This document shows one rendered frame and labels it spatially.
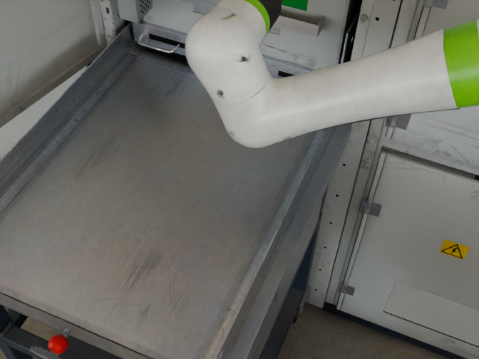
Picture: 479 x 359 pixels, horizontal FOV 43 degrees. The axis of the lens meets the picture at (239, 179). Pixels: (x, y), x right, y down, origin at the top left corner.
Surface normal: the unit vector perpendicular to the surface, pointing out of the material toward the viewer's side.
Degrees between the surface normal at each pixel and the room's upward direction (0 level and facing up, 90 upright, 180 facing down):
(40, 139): 90
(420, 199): 90
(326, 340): 0
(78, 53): 90
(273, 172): 0
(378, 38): 90
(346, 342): 0
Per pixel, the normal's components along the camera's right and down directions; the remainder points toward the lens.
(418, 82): -0.47, 0.33
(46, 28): 0.82, 0.44
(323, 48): -0.40, 0.69
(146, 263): 0.02, -0.65
